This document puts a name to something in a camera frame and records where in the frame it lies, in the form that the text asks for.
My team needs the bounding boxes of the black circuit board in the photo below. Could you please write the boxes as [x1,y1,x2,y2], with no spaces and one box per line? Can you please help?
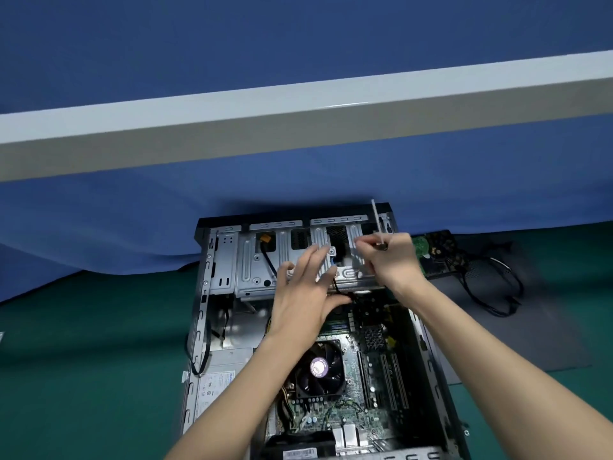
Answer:
[423,229,469,279]

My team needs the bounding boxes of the small black chipset heatsink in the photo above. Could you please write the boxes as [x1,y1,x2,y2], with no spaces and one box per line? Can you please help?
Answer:
[361,325,388,350]

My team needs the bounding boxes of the white grey beam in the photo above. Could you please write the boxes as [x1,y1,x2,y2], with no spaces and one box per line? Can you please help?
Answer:
[0,50,613,184]

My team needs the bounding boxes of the person's right hand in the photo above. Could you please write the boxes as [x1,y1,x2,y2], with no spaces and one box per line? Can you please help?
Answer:
[355,232,428,305]

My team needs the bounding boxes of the black looped cable in case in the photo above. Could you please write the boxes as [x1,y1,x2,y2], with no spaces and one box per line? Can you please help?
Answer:
[189,294,214,377]

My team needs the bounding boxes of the black cable bundle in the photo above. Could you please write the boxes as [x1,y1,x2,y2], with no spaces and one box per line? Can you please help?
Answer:
[457,255,526,318]

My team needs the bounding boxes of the person's right forearm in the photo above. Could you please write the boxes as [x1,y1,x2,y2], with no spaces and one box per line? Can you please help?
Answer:
[406,281,613,460]

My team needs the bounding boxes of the black cable with orange plug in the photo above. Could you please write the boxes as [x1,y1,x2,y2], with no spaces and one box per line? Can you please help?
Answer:
[258,234,279,279]

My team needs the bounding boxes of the green motherboard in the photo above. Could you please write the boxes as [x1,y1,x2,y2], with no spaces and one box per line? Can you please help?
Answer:
[265,302,433,452]

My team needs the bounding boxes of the black drive with label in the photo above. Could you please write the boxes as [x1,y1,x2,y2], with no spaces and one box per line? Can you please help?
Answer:
[265,430,337,460]

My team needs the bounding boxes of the silver metal drive cage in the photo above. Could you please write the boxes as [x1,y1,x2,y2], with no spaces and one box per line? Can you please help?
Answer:
[234,215,399,303]

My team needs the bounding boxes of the person's left hand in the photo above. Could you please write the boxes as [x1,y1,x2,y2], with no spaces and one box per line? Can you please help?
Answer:
[267,243,353,341]

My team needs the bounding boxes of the open desktop computer case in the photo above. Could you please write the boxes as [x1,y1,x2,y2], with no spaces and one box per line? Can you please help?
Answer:
[178,202,474,460]

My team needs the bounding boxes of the grey mat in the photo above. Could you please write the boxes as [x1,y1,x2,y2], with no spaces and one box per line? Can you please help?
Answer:
[425,243,593,387]

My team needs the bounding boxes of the thin black cable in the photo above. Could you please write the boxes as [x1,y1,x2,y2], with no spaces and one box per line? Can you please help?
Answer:
[329,277,356,303]

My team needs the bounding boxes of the silver heatsink fins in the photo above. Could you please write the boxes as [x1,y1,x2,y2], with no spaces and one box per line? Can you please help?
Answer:
[334,423,370,449]

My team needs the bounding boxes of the blue cloth backdrop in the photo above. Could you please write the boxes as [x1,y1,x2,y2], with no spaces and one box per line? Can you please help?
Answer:
[0,0,613,303]

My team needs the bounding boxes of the person's left forearm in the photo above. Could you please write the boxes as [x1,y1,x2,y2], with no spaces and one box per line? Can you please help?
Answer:
[164,326,318,460]

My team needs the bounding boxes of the grey power supply unit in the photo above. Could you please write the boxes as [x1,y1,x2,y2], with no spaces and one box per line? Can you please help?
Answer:
[183,348,258,437]

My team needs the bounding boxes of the black processor cooler fan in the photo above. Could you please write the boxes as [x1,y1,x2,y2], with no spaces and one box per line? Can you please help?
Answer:
[291,339,347,404]

